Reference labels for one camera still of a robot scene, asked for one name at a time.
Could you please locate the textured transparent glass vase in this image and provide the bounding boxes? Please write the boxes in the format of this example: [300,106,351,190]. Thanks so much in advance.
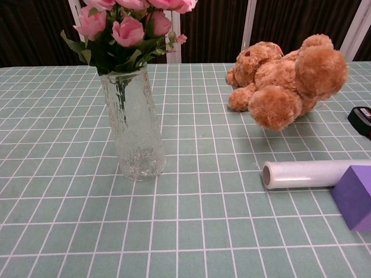
[100,64,167,182]

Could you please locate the pink rose bouquet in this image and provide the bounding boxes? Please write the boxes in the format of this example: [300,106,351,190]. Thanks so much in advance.
[60,0,198,128]

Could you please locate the plastic wrap roll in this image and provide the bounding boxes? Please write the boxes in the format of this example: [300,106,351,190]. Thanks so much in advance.
[263,159,371,191]

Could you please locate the dark pleated curtain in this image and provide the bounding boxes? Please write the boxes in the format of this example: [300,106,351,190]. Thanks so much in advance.
[0,0,371,68]

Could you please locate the green grid tablecloth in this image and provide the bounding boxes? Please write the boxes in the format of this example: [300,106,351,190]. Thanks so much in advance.
[0,61,371,278]

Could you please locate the brown teddy bear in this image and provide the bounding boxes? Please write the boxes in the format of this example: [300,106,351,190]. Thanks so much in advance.
[226,34,350,132]

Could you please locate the black device with red tip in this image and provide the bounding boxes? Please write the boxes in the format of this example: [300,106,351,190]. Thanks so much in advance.
[347,105,371,140]

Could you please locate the purple foam block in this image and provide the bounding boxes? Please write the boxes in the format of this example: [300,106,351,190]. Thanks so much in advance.
[332,165,371,233]

